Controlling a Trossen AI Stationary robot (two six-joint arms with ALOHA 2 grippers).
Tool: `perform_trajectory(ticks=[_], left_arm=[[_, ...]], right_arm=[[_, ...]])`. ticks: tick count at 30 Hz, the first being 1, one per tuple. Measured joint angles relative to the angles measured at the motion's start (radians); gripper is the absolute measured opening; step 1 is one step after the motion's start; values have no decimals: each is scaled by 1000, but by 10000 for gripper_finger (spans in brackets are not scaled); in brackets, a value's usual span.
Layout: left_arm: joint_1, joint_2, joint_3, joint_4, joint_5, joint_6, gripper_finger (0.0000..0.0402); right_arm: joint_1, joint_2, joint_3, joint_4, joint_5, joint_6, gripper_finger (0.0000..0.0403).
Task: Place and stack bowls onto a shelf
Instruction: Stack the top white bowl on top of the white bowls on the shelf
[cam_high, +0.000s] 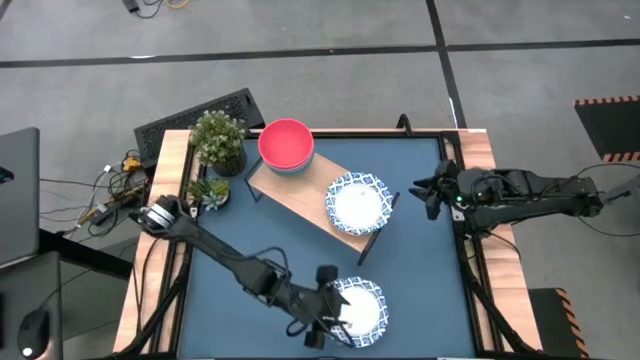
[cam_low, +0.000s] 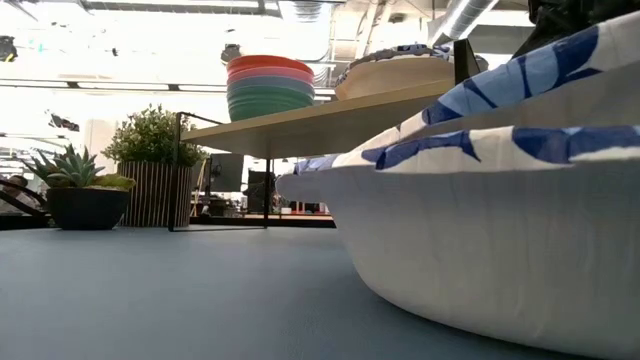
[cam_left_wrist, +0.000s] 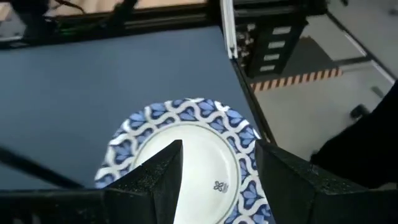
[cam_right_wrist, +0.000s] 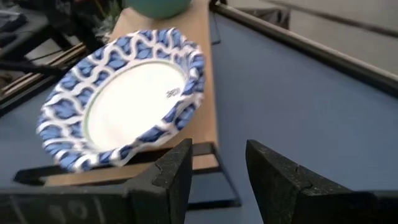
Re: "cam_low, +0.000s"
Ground blue patterned paper bowl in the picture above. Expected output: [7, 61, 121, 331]
[333, 43, 456, 101]
[274, 124, 640, 360]
[294, 9, 640, 171]

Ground black computer monitor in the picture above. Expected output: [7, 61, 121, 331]
[208, 152, 246, 194]

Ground green plastic bowl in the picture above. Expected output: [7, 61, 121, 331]
[226, 83, 316, 123]

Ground wooden shelf with black frame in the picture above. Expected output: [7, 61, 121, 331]
[167, 38, 484, 232]

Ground person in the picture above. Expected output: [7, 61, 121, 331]
[0, 173, 41, 214]

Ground orange plastic bowl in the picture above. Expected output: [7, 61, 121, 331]
[225, 54, 315, 76]

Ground leafy plant in striped pot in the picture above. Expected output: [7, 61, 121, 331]
[102, 103, 209, 229]

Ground black table frame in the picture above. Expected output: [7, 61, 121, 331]
[0, 213, 337, 231]

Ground succulent in black pot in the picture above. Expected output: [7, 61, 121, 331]
[19, 143, 137, 231]

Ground pink plastic bowl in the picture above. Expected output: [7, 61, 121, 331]
[226, 66, 316, 85]

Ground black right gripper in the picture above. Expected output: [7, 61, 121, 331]
[512, 0, 640, 59]

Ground silver ventilation duct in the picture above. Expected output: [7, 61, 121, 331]
[427, 0, 501, 49]

